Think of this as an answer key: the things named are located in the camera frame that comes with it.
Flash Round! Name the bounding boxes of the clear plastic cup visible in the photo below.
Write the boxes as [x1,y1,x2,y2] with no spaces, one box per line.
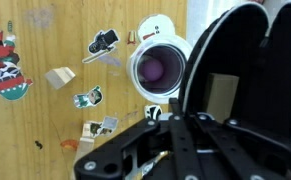
[126,35,192,104]

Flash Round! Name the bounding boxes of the wooden table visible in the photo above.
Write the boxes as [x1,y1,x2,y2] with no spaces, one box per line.
[0,0,187,180]

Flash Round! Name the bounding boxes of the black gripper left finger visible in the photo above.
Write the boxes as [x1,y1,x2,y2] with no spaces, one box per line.
[74,119,170,180]

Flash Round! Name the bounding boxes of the white snowman sticker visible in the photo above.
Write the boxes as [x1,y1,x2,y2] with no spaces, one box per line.
[137,14,176,42]

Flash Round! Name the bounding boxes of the black white zebra sticker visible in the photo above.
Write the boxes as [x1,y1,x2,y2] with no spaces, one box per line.
[144,104,162,120]

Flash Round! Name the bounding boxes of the green elf sticker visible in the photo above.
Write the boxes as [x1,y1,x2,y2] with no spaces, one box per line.
[73,86,103,108]

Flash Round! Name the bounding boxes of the small picture sticker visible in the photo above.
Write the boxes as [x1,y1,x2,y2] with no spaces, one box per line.
[82,116,118,138]

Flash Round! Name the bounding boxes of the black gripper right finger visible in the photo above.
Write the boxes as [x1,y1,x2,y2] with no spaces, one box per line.
[169,98,291,180]

